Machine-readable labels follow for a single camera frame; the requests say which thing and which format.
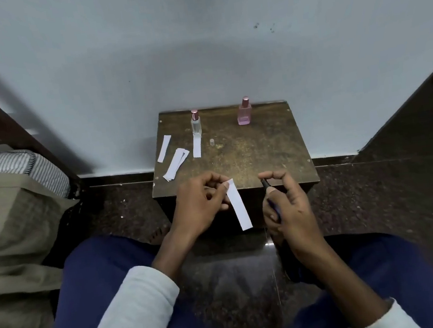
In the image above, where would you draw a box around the person's left forearm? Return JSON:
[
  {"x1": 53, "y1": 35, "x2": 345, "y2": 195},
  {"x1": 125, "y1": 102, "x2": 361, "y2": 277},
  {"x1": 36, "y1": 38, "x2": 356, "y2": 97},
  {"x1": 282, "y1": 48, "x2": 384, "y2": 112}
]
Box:
[{"x1": 57, "y1": 225, "x2": 208, "y2": 328}]

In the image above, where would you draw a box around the black pen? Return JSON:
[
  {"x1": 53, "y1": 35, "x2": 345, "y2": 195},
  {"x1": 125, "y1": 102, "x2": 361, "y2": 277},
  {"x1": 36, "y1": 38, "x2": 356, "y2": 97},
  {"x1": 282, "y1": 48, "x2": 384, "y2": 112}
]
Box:
[{"x1": 260, "y1": 176, "x2": 284, "y2": 226}]

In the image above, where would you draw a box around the person's right leg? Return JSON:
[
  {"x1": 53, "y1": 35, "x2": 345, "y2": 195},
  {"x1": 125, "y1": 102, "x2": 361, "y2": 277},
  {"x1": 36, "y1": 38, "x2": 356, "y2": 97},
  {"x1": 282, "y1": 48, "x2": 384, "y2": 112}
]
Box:
[{"x1": 270, "y1": 222, "x2": 433, "y2": 328}]

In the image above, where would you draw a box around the olive green bedsheet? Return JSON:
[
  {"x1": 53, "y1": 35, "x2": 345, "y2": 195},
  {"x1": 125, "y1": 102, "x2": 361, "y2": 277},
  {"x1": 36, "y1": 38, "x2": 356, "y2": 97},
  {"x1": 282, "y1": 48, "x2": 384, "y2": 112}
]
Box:
[{"x1": 0, "y1": 162, "x2": 98, "y2": 328}]

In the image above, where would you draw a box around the person's right hand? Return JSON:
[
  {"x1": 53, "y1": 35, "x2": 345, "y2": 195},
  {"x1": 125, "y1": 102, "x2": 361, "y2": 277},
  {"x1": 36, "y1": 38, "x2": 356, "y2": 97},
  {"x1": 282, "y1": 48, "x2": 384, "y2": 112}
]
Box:
[{"x1": 257, "y1": 164, "x2": 329, "y2": 261}]

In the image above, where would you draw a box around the clear perfume bottle pink cap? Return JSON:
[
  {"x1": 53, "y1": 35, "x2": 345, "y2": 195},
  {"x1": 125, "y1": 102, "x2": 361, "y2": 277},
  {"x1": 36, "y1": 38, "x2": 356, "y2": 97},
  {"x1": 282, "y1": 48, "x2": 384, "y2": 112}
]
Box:
[{"x1": 189, "y1": 109, "x2": 203, "y2": 138}]

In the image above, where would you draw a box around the striped mattress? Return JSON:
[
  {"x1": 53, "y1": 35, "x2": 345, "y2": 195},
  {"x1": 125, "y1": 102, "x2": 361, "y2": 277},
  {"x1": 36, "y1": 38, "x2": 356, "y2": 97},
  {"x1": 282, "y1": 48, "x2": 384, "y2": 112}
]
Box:
[{"x1": 0, "y1": 141, "x2": 74, "y2": 208}]

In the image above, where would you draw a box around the brown wooden bed frame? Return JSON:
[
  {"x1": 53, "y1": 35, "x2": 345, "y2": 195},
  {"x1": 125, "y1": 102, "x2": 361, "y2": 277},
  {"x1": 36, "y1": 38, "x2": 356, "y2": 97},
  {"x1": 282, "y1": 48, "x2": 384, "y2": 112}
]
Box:
[{"x1": 0, "y1": 47, "x2": 84, "y2": 201}]

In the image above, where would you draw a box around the white paper strip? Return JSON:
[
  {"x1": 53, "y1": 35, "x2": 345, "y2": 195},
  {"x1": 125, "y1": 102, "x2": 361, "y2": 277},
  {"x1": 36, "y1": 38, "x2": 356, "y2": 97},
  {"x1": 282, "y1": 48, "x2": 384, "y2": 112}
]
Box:
[
  {"x1": 154, "y1": 134, "x2": 175, "y2": 164},
  {"x1": 224, "y1": 177, "x2": 254, "y2": 233},
  {"x1": 164, "y1": 148, "x2": 194, "y2": 182},
  {"x1": 191, "y1": 134, "x2": 204, "y2": 159},
  {"x1": 159, "y1": 147, "x2": 188, "y2": 182}
]

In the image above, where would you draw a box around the person's left leg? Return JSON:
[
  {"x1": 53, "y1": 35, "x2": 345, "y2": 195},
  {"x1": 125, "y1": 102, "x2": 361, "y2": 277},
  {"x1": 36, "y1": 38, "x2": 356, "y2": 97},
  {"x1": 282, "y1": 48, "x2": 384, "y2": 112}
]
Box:
[{"x1": 28, "y1": 221, "x2": 227, "y2": 328}]

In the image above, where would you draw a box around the small brown wooden table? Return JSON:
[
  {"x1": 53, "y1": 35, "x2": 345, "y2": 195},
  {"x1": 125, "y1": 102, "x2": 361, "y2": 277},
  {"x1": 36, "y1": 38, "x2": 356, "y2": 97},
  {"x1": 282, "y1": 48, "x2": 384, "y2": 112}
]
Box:
[{"x1": 141, "y1": 93, "x2": 325, "y2": 236}]

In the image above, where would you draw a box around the dark wooden door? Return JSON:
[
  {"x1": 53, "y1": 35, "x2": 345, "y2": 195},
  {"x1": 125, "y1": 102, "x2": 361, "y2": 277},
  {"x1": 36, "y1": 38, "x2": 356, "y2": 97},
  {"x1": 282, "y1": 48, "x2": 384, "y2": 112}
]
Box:
[{"x1": 340, "y1": 50, "x2": 433, "y2": 171}]

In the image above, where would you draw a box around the person's left hand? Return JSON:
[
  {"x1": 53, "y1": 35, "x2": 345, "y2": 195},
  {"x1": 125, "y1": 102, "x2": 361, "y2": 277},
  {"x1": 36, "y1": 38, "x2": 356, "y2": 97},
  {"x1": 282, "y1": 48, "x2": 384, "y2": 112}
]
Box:
[{"x1": 163, "y1": 169, "x2": 237, "y2": 243}]

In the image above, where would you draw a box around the person's leg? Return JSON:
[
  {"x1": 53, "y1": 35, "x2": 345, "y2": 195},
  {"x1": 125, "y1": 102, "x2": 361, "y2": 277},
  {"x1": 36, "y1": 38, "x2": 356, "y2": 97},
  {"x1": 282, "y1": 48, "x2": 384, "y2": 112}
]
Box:
[
  {"x1": 270, "y1": 222, "x2": 433, "y2": 328},
  {"x1": 28, "y1": 221, "x2": 227, "y2": 328}
]

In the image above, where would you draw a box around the person's right forearm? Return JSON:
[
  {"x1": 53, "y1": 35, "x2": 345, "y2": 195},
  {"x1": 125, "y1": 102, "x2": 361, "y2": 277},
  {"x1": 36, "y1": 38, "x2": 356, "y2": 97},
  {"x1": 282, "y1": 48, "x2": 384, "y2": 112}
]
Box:
[{"x1": 289, "y1": 224, "x2": 422, "y2": 328}]

